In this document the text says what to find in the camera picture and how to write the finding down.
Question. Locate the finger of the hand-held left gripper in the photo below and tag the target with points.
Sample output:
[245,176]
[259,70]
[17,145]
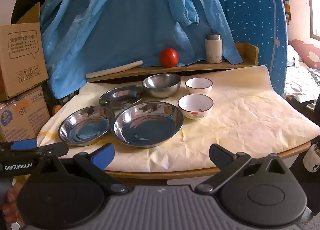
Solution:
[58,148]
[25,144]

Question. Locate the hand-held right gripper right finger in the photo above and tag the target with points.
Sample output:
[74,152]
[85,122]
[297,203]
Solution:
[220,153]

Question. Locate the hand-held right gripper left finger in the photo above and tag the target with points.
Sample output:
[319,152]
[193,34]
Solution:
[105,156]

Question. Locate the medium steel plate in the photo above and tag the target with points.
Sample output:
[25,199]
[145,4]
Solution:
[85,127]

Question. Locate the floral white red-rimmed bowl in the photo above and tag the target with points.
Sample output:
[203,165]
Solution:
[195,112]

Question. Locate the large steel plate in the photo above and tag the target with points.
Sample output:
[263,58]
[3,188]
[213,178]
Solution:
[147,130]

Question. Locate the small steel plate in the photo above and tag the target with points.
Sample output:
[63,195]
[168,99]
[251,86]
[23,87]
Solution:
[120,98]

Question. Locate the plain white red-rimmed bowl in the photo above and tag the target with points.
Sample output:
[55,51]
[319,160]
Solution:
[198,90]

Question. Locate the steel bowl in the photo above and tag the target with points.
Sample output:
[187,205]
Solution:
[160,91]

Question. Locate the person's left hand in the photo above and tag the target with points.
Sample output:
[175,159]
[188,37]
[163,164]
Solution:
[8,202]

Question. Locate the blue-printed cardboard box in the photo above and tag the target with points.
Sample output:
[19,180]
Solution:
[27,117]

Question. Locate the black plastic crate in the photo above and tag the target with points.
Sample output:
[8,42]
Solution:
[65,101]

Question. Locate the plain brown cardboard box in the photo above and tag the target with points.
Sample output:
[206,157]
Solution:
[22,57]

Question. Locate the white rolling pin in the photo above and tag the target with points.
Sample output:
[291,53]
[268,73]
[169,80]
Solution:
[115,69]

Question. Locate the wooden desk shelf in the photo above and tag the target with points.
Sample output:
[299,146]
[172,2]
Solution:
[195,66]

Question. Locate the white bottle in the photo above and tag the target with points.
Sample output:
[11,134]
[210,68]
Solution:
[313,157]

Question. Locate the black chair armrest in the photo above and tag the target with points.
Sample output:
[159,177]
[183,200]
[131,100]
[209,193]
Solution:
[302,100]

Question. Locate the red tomato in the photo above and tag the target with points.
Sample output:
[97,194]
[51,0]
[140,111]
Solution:
[169,57]

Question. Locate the floral bed blanket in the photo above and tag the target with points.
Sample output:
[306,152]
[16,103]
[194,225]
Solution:
[305,77]

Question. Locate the light blue cloth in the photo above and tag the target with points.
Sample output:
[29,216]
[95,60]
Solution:
[112,20]

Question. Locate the blue polka-dot fabric wardrobe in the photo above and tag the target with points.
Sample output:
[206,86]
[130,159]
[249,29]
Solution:
[250,20]

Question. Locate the colourful striped cloth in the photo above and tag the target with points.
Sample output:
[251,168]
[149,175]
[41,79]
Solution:
[286,5]

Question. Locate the window frame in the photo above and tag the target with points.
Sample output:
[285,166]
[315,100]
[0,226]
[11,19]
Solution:
[315,7]

